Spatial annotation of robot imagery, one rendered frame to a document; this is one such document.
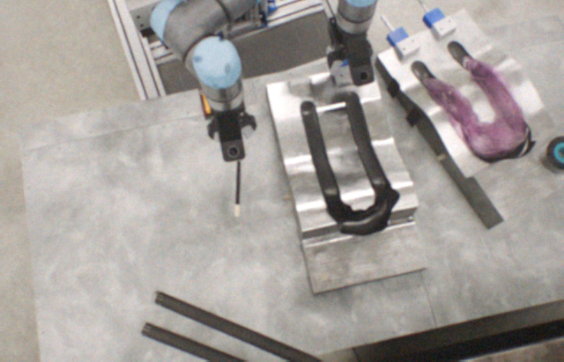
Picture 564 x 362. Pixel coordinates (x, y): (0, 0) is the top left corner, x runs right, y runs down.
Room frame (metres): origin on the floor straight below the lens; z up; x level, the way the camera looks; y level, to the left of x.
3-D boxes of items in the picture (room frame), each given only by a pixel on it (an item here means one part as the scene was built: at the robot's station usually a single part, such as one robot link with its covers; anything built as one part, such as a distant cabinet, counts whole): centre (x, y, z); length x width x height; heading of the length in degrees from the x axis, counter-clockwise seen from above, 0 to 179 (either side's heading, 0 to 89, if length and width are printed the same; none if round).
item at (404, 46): (0.75, -0.30, 0.86); 0.13 x 0.05 x 0.05; 29
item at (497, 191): (0.54, -0.48, 0.86); 0.50 x 0.26 x 0.11; 29
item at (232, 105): (0.46, 0.11, 1.17); 0.08 x 0.08 x 0.05
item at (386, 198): (0.40, -0.15, 0.92); 0.35 x 0.16 x 0.09; 11
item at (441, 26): (0.80, -0.39, 0.86); 0.13 x 0.05 x 0.05; 29
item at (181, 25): (0.55, 0.15, 1.25); 0.11 x 0.11 x 0.08; 40
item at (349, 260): (0.38, -0.15, 0.87); 0.50 x 0.26 x 0.14; 11
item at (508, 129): (0.54, -0.47, 0.90); 0.26 x 0.18 x 0.08; 29
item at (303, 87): (0.60, -0.06, 0.87); 0.05 x 0.05 x 0.04; 11
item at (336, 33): (0.65, -0.16, 1.05); 0.09 x 0.08 x 0.12; 11
